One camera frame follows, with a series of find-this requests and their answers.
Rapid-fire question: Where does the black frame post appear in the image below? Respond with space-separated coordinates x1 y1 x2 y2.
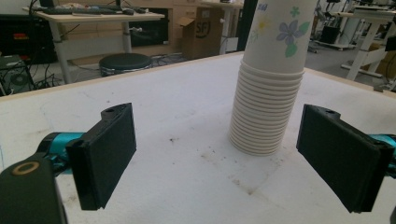
236 0 260 52

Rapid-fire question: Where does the white table frame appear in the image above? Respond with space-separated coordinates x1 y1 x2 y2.
335 5 396 82

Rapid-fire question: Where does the brown cardboard box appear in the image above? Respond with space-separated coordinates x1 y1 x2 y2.
177 7 226 61

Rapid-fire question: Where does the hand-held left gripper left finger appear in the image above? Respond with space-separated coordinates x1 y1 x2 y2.
36 102 137 211

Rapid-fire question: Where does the stack of white paper cups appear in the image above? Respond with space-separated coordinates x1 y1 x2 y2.
228 0 318 157

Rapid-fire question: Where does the white desk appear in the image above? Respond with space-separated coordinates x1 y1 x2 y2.
22 6 166 85

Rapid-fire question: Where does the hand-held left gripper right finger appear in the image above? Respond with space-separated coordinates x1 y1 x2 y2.
296 104 396 214

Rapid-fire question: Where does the black round stool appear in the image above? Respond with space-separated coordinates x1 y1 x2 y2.
98 52 153 77

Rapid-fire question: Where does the black keyboard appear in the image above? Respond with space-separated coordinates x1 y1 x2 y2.
41 7 118 16

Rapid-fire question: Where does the black computer tower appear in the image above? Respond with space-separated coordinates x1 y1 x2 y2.
0 55 35 96

